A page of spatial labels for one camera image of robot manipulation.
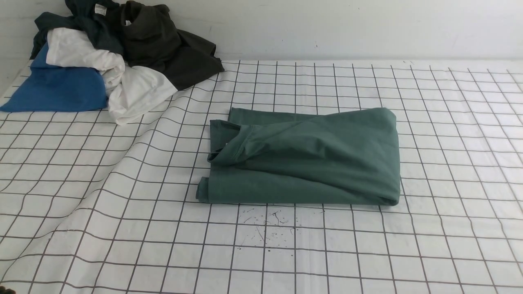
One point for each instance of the white grid tablecloth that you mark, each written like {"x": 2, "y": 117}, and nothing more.
{"x": 91, "y": 207}

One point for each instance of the blue shirt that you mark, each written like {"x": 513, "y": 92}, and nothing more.
{"x": 58, "y": 89}

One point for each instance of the dark navy shirt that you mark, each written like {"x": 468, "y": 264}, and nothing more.
{"x": 89, "y": 16}

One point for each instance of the dark olive shirt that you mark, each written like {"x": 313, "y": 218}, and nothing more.
{"x": 151, "y": 39}

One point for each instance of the green long sleeve shirt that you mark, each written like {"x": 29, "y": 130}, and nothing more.
{"x": 347, "y": 158}

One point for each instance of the white shirt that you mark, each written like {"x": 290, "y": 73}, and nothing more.
{"x": 131, "y": 91}

